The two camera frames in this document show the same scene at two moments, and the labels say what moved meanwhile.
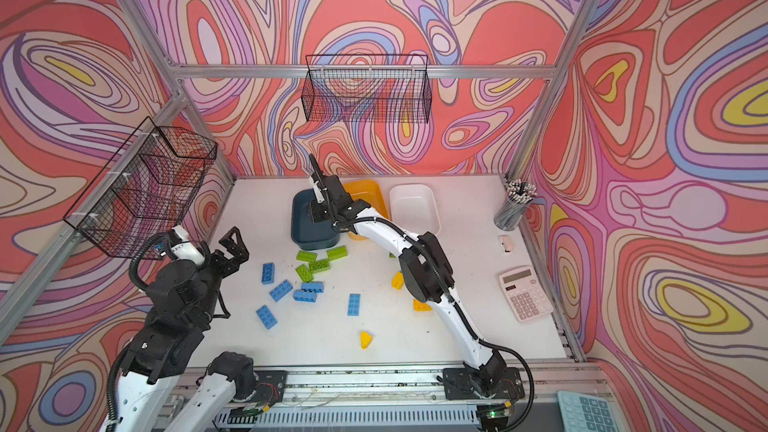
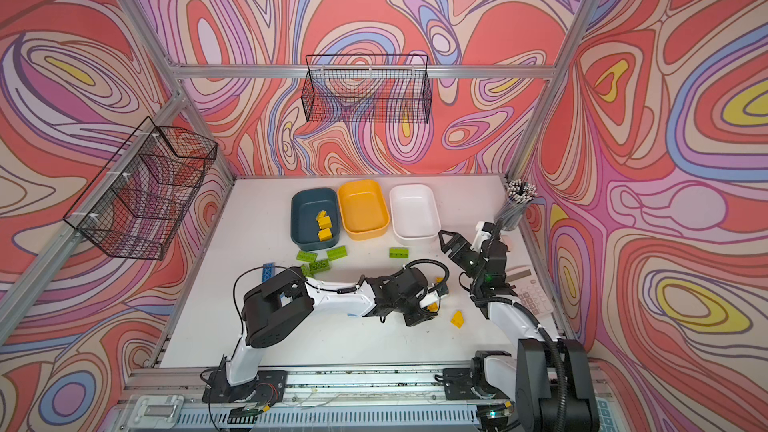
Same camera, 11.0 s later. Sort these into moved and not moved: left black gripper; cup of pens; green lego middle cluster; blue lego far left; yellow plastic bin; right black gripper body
Moved: left black gripper; right black gripper body
Not moved: green lego middle cluster; cup of pens; yellow plastic bin; blue lego far left
